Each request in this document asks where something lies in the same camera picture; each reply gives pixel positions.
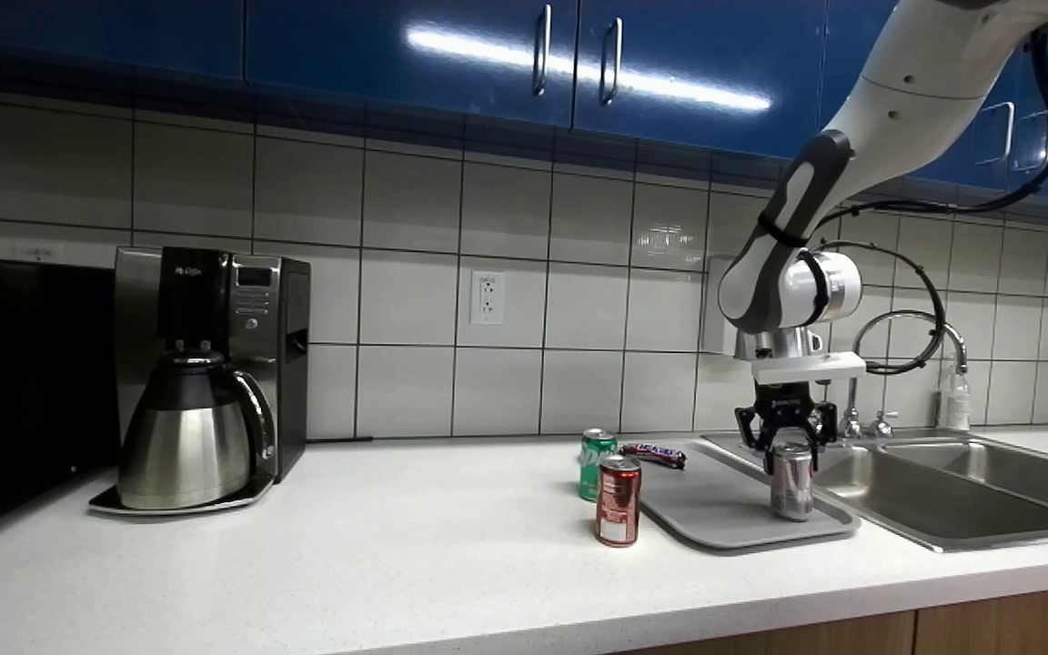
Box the black steel coffee maker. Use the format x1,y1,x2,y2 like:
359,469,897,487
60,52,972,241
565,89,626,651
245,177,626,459
89,243,312,521

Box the white wall soap dispenser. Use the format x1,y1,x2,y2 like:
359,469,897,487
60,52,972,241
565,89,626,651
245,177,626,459
698,253,747,363

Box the stainless steel double sink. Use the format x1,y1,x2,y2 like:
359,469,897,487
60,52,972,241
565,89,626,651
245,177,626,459
718,428,1048,555

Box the steel coffee carafe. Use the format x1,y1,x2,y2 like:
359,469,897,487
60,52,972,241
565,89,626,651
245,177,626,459
117,351,276,508

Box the purple snack wrapper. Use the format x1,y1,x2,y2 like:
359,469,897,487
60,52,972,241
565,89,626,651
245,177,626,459
616,440,688,474

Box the silver soda can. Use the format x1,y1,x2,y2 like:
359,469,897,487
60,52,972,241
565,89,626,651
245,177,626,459
767,440,818,526

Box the blue upper cabinets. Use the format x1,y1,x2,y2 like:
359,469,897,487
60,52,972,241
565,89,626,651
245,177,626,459
0,0,1048,227

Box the red soda can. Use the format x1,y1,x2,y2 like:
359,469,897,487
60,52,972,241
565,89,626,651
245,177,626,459
592,449,648,549

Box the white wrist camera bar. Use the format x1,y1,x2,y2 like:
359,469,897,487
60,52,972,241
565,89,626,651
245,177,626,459
751,350,870,388

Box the clear soap bottle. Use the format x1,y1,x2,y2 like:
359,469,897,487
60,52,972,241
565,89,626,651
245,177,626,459
937,361,975,435

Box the wooden lower cabinet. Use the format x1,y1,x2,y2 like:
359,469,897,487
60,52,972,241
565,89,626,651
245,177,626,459
620,579,1048,655

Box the white wall outlet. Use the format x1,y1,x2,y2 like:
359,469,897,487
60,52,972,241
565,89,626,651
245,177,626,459
470,266,511,326

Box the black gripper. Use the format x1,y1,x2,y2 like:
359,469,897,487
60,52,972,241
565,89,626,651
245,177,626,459
735,380,846,476

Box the chrome gooseneck faucet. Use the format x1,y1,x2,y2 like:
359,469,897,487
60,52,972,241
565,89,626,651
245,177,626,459
846,306,975,440

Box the green soda can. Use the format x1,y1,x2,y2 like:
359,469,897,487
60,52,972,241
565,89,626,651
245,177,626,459
575,426,620,505

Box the grey plastic tray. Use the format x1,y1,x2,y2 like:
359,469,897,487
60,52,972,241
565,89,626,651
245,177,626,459
612,435,861,555

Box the silver cabinet handle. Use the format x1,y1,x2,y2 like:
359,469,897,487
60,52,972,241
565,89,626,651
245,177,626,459
1025,106,1048,173
530,0,556,100
983,98,1020,168
597,15,626,107

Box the black microwave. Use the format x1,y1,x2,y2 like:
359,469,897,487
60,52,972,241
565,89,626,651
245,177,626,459
0,252,124,542

